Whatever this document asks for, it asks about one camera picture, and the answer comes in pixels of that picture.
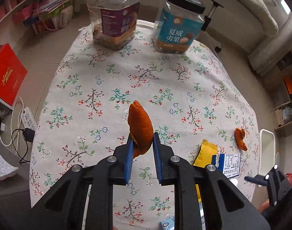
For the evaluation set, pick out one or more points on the blue white wrapper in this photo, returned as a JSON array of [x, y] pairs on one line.
[[228, 164]]

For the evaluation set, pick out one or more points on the small orange peel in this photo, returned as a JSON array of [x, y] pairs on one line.
[[239, 137]]

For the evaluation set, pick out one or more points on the milk carton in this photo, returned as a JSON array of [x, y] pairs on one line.
[[167, 224]]

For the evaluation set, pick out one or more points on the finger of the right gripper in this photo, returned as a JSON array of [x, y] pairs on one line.
[[259, 180]]

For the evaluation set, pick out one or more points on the wooden shelf unit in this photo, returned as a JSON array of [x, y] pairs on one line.
[[281, 93]]

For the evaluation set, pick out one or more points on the blue label nut jar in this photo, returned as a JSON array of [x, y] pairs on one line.
[[177, 24]]

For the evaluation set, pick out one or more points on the yellow snack wrapper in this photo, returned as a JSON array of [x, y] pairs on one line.
[[204, 157]]

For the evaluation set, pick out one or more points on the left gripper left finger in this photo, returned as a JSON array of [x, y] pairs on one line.
[[83, 197]]

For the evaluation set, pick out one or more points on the white power strip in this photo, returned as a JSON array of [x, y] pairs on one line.
[[28, 119]]

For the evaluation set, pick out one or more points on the black power adapter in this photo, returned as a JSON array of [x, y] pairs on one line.
[[28, 134]]

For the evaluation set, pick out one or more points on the large orange peel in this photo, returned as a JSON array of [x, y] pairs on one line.
[[141, 129]]

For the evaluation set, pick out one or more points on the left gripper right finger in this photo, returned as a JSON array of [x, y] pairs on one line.
[[203, 197]]

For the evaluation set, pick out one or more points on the red gift box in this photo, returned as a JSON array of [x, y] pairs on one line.
[[12, 74]]

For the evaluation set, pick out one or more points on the white trash bin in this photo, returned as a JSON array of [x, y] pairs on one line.
[[267, 155]]

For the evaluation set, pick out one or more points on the floral tablecloth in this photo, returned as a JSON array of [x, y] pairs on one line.
[[99, 97]]

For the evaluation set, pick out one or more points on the purple label nut jar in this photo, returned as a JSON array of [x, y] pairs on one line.
[[113, 22]]

